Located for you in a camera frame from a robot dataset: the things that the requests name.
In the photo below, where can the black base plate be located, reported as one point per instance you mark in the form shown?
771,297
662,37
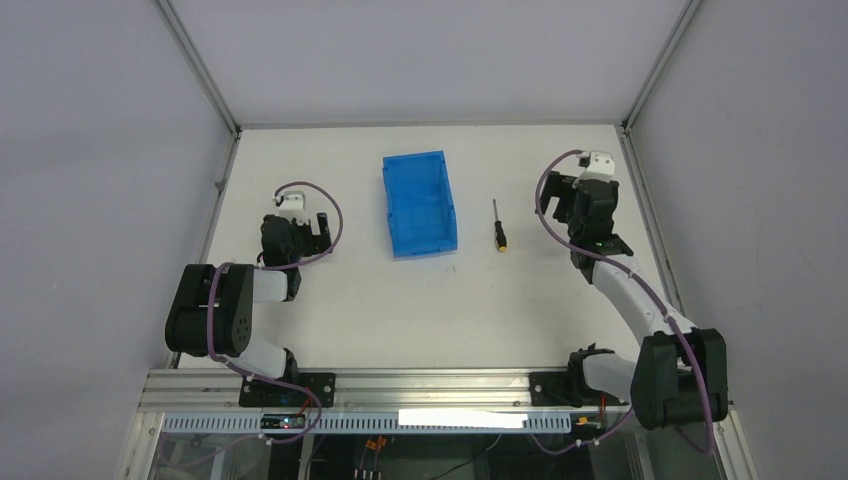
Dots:
259,394
559,388

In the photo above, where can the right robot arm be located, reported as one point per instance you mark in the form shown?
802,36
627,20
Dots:
680,374

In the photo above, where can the aluminium front rail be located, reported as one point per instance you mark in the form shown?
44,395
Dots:
357,390

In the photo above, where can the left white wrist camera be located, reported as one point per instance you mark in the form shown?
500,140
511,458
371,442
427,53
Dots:
291,205

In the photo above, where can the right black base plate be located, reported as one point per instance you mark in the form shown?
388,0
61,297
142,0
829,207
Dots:
559,388

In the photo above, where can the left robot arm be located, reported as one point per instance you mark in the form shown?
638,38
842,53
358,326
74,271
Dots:
212,311

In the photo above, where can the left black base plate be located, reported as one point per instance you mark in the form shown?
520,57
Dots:
259,394

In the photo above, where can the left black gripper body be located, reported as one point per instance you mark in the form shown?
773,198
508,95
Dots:
312,237

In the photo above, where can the green circuit board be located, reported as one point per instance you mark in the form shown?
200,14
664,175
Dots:
283,422

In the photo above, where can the blue plastic bin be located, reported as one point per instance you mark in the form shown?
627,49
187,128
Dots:
421,213

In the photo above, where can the white slotted cable duct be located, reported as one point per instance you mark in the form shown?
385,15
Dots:
407,421

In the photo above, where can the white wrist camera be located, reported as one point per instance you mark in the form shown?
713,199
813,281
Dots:
291,205
596,165

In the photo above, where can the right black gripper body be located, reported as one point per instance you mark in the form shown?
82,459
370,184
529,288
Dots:
570,201

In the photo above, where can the black yellow screwdriver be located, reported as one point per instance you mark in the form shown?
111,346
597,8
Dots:
500,237

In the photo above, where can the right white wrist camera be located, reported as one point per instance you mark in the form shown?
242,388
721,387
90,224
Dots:
596,165

